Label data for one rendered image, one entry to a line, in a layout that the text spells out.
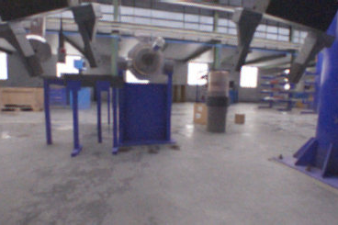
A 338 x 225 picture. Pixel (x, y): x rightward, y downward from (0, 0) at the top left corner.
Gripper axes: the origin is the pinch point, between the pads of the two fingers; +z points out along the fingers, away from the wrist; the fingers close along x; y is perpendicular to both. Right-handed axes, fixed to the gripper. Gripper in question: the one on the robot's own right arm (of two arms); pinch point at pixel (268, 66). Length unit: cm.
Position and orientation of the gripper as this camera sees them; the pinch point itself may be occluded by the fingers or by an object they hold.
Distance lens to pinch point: 40.7
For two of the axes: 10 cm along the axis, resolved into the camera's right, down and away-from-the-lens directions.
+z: -2.0, 8.6, 4.7
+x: 9.8, 1.3, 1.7
